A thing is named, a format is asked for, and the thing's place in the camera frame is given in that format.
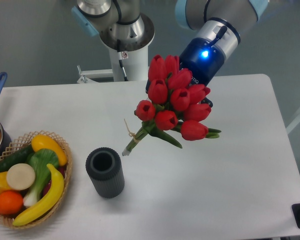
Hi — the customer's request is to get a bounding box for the beige round radish slice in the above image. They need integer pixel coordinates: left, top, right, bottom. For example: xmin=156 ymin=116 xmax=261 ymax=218
xmin=6 ymin=163 xmax=36 ymax=191

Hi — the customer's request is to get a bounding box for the orange fruit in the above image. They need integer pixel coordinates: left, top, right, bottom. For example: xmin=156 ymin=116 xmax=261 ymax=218
xmin=0 ymin=190 xmax=23 ymax=215

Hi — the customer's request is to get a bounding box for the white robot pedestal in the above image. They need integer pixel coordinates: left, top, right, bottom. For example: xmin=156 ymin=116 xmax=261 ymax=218
xmin=77 ymin=46 xmax=149 ymax=84

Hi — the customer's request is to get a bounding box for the woven wicker basket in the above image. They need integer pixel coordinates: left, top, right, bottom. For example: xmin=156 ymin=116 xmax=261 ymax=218
xmin=0 ymin=130 xmax=73 ymax=229

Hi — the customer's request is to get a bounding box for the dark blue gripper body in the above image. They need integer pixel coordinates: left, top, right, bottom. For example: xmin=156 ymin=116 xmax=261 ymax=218
xmin=179 ymin=37 xmax=225 ymax=86

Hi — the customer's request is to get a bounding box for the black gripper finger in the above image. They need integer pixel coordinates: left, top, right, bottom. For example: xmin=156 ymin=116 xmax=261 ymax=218
xmin=199 ymin=97 xmax=213 ymax=108

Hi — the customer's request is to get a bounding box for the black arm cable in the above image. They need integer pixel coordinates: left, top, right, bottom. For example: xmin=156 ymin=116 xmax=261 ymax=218
xmin=111 ymin=0 xmax=129 ymax=82

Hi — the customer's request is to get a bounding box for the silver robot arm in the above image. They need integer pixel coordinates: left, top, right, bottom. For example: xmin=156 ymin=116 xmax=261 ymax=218
xmin=71 ymin=0 xmax=268 ymax=85

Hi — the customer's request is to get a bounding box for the green bok choy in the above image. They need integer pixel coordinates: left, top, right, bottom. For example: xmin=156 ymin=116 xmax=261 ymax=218
xmin=23 ymin=148 xmax=59 ymax=208

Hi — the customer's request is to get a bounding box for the green cucumber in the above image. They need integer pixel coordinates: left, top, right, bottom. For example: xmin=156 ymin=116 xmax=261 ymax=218
xmin=0 ymin=145 xmax=34 ymax=173

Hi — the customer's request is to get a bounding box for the red tulip bouquet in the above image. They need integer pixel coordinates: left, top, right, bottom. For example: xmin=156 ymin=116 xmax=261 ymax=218
xmin=122 ymin=55 xmax=221 ymax=156

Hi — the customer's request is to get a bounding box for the yellow banana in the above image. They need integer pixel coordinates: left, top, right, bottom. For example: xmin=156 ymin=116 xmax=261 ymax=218
xmin=12 ymin=163 xmax=65 ymax=227

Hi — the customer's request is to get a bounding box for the dark grey ribbed vase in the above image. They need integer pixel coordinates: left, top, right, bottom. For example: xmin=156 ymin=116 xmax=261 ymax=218
xmin=85 ymin=147 xmax=125 ymax=199

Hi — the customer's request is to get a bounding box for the yellow lemon squash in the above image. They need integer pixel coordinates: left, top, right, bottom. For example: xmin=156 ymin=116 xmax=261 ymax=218
xmin=31 ymin=134 xmax=68 ymax=167

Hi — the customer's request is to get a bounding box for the red fruit in basket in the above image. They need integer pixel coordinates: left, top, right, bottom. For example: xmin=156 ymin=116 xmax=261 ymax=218
xmin=41 ymin=166 xmax=66 ymax=197

